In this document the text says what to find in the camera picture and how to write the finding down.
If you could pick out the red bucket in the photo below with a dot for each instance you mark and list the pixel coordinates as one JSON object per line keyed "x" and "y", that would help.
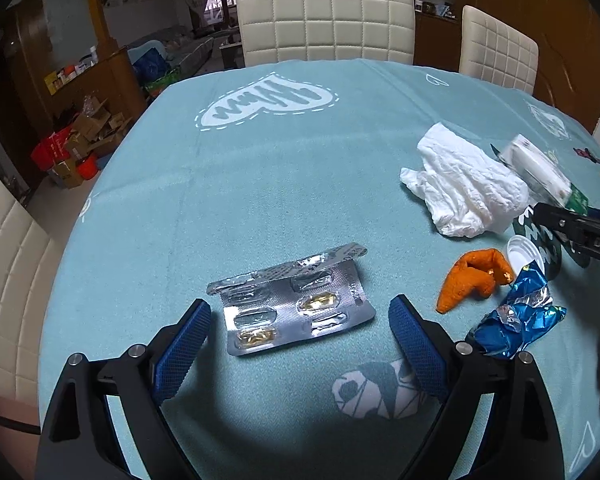
{"x": 86, "y": 167}

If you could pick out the blue foil wrapper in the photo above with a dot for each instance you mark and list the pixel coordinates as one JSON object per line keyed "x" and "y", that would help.
{"x": 515, "y": 320}

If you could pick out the dark red hair clip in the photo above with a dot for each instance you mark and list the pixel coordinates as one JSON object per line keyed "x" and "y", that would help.
{"x": 587, "y": 155}

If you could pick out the glass coffee table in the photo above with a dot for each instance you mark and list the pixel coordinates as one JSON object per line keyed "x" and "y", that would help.
{"x": 231, "y": 52}

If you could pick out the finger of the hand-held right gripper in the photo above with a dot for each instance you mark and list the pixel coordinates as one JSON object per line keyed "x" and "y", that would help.
{"x": 562, "y": 222}

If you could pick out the white bottle cap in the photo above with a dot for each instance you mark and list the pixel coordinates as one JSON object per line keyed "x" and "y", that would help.
{"x": 522, "y": 255}

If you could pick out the wooden counter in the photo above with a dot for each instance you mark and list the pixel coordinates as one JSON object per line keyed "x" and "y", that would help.
{"x": 435, "y": 35}

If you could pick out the red box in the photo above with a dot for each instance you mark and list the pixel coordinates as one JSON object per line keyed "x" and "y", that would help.
{"x": 50, "y": 147}

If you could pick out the colourful shopping bag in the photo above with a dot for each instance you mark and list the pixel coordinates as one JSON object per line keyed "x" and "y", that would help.
{"x": 162, "y": 84}

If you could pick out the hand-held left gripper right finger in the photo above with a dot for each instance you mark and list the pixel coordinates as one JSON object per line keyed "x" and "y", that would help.
{"x": 420, "y": 355}

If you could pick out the pile of cardboard boxes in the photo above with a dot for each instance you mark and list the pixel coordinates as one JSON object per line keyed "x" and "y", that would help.
{"x": 95, "y": 130}

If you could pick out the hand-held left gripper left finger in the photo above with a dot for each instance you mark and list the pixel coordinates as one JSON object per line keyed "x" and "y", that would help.
{"x": 182, "y": 355}

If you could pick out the silver pill blister pack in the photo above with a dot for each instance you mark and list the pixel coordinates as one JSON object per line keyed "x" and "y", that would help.
{"x": 290, "y": 310}

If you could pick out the light blue printed tablecloth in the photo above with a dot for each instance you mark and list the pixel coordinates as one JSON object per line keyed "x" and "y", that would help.
{"x": 280, "y": 185}

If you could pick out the white green milk carton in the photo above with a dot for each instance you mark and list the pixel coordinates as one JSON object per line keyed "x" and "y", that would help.
{"x": 535, "y": 165}

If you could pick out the wooden half wall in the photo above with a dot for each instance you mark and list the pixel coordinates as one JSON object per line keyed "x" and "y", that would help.
{"x": 105, "y": 85}

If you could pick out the blue bag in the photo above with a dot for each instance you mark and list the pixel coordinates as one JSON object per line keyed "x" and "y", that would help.
{"x": 150, "y": 62}

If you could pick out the crumpled white tissue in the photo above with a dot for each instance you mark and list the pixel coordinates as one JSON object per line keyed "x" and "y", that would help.
{"x": 465, "y": 185}

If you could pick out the orange peel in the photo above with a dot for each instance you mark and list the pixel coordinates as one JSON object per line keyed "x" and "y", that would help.
{"x": 470, "y": 280}

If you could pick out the cream quilted leather chair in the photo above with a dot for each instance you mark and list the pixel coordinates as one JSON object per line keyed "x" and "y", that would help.
{"x": 497, "y": 50}
{"x": 325, "y": 20}
{"x": 10, "y": 285}

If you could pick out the wooden door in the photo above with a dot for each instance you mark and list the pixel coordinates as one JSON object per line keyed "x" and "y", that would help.
{"x": 530, "y": 20}

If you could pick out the row of small boxes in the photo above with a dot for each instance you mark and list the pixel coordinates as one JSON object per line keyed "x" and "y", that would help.
{"x": 70, "y": 72}

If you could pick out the wooden column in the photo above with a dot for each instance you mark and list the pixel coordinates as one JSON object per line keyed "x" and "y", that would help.
{"x": 97, "y": 5}

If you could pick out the grey sofa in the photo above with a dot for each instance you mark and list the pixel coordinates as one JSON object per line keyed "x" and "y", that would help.
{"x": 180, "y": 42}

